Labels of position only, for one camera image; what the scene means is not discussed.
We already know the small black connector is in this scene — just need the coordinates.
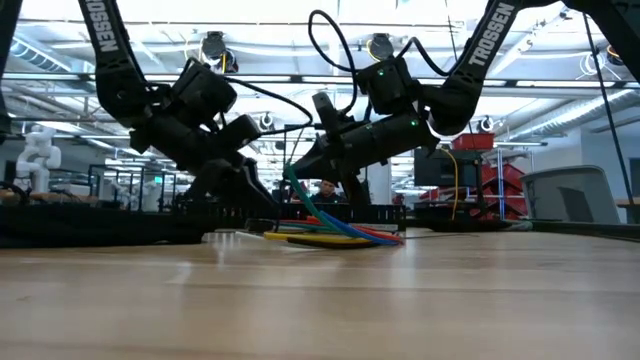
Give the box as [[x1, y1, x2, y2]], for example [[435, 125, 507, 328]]
[[247, 218, 292, 234]]

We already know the black camera stand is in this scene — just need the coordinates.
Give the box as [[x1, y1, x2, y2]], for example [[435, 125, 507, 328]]
[[282, 121, 321, 201]]

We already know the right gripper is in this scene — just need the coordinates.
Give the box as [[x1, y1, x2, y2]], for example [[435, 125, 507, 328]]
[[289, 110, 440, 206]]

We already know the black work glove grey cuff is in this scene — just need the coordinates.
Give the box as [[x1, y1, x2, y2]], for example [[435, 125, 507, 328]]
[[0, 202, 217, 250]]

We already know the black aluminium frame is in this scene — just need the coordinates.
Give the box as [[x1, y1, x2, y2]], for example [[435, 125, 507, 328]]
[[529, 219, 640, 242]]

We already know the silver ventilation duct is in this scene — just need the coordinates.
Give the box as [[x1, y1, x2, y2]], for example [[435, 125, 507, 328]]
[[509, 89, 636, 142]]

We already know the white pillar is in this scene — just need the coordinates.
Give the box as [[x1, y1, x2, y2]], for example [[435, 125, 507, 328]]
[[367, 159, 393, 204]]

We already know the yellow hanging cable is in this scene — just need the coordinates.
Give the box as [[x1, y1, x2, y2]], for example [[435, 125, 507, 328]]
[[439, 146, 460, 221]]

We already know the person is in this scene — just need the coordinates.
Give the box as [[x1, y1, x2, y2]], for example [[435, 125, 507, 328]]
[[309, 179, 346, 204]]

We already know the black monitor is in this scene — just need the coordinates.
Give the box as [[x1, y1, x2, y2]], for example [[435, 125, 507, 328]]
[[413, 147, 484, 190]]

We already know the long ceiling light bar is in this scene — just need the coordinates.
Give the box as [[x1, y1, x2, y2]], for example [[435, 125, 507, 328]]
[[0, 73, 640, 89]]

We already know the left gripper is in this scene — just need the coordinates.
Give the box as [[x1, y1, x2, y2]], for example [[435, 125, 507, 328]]
[[130, 115, 279, 207]]

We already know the red storage bin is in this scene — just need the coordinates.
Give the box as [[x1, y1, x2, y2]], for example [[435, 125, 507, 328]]
[[451, 132, 496, 152]]

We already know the stack of red bins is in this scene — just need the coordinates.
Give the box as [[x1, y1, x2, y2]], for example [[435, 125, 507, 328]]
[[480, 163, 529, 221]]

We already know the white robot figure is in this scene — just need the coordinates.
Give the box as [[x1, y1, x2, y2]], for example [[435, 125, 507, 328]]
[[14, 124, 63, 195]]

